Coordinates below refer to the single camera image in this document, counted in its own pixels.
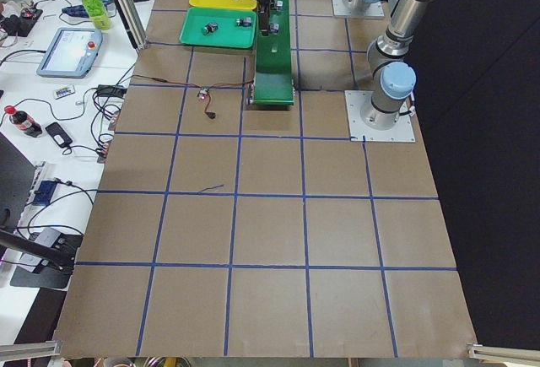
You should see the lone green push button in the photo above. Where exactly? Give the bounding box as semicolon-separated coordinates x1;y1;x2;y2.
235;17;252;28

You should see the green tray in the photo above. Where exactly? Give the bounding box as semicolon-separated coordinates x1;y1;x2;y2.
179;7;257;49

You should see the green conveyor belt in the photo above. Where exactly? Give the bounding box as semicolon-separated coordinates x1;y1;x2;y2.
247;0;294;106

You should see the small controller circuit board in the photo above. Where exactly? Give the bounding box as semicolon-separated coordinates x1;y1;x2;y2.
197;88;211;100

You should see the green drink bottle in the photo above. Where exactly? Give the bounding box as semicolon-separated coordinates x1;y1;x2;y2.
81;0;112;30

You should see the black power adapter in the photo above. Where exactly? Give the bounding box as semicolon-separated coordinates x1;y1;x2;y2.
96;84;127;99

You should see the cola bottle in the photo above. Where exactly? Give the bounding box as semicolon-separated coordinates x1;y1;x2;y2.
4;105;42;138

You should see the red black power wire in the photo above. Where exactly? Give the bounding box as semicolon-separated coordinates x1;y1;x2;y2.
130;73;254;115

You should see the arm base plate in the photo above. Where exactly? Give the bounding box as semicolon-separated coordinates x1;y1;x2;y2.
329;0;386;19
344;90;415;143

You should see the aluminium frame post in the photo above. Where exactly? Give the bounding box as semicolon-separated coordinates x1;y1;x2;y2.
113;0;148;51

